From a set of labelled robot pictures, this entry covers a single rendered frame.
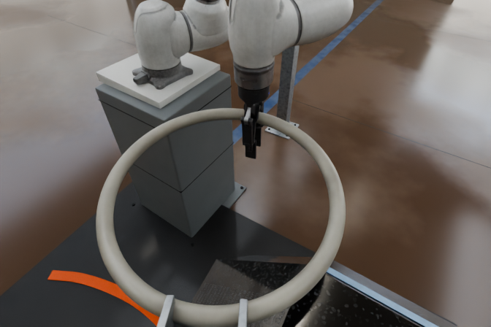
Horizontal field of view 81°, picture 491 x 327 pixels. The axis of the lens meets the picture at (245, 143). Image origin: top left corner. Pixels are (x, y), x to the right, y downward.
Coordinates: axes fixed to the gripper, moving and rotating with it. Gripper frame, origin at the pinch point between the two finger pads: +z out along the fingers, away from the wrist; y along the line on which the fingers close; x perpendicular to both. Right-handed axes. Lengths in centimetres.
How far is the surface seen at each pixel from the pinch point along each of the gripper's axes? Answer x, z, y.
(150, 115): -41.7, 8.8, -11.2
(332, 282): 24.9, 0.4, 31.3
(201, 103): -29.6, 12.7, -27.6
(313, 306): 22.0, 0.1, 36.6
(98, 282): -67, 84, 30
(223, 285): 2.2, 17.1, 32.8
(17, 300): -97, 83, 47
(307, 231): 23, 89, -28
